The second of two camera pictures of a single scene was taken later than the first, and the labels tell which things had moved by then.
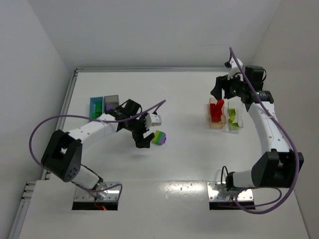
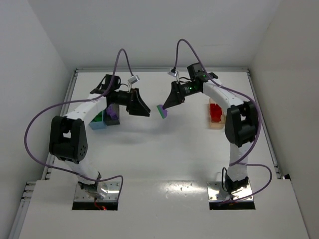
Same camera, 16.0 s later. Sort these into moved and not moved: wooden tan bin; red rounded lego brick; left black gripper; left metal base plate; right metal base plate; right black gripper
Moved: left black gripper; right black gripper
Not moved: left metal base plate; right metal base plate; red rounded lego brick; wooden tan bin
